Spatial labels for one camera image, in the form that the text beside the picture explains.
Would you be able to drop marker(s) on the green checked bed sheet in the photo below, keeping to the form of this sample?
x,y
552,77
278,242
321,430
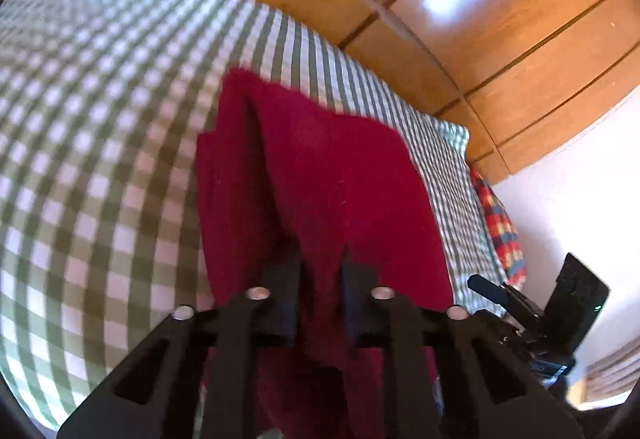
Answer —
x,y
100,144

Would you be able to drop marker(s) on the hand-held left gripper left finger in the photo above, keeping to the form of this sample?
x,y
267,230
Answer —
x,y
287,314

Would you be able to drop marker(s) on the red long-sleeve shirt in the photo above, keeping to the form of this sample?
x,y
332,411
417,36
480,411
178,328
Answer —
x,y
325,169

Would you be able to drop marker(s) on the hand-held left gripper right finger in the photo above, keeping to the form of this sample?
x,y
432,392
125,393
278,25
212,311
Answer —
x,y
356,314

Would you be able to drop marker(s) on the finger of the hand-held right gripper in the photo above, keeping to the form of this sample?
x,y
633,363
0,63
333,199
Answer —
x,y
492,290

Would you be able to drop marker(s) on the colourful plaid cloth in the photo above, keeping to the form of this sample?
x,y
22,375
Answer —
x,y
502,229

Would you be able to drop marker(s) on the beige slatted panel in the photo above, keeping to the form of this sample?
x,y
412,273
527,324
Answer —
x,y
612,369

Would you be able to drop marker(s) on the wooden panelled headboard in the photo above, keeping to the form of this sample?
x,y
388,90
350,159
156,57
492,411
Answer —
x,y
450,19

